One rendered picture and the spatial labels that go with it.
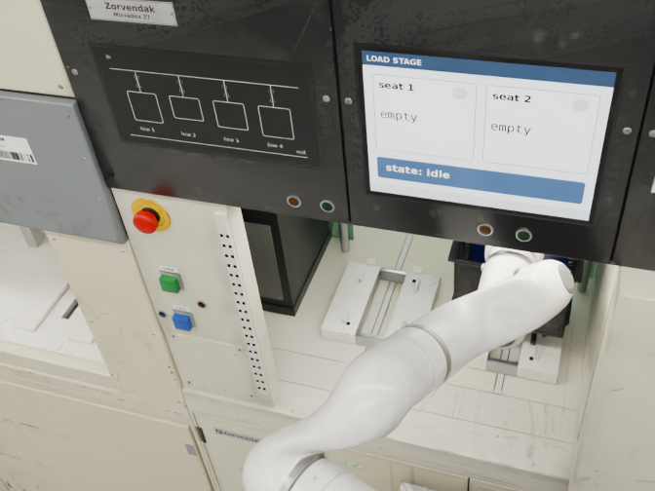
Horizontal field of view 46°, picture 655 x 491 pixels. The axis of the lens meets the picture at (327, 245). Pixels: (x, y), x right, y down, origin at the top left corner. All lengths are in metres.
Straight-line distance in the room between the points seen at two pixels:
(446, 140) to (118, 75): 0.45
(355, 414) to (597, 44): 0.48
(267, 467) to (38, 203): 0.63
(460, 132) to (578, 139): 0.14
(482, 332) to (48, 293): 1.15
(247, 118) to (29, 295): 1.05
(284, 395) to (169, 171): 0.59
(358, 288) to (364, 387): 0.80
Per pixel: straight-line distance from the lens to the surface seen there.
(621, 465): 1.33
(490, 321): 1.11
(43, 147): 1.27
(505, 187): 1.00
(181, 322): 1.42
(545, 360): 1.59
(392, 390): 0.93
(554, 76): 0.90
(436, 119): 0.95
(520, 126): 0.94
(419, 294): 1.68
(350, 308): 1.66
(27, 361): 1.86
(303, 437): 0.96
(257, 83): 1.01
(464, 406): 1.55
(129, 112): 1.14
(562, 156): 0.96
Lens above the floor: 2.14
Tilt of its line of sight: 43 degrees down
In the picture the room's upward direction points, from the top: 7 degrees counter-clockwise
